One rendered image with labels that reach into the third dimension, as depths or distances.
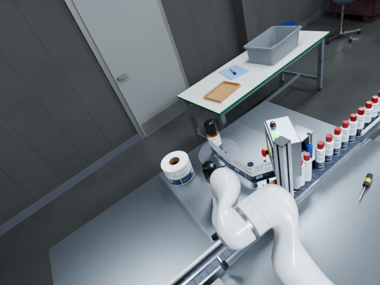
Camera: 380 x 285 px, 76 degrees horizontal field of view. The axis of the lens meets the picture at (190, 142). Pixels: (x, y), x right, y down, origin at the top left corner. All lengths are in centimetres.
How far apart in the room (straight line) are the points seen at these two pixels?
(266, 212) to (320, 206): 90
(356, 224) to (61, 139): 324
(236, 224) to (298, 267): 18
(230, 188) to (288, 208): 16
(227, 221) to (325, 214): 93
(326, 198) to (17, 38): 317
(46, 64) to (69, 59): 26
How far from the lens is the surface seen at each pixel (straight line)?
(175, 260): 151
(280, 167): 101
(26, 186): 384
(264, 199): 68
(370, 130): 195
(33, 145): 359
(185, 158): 168
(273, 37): 357
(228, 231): 67
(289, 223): 70
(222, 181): 74
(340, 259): 143
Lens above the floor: 212
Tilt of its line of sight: 38 degrees down
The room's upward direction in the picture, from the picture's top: 21 degrees counter-clockwise
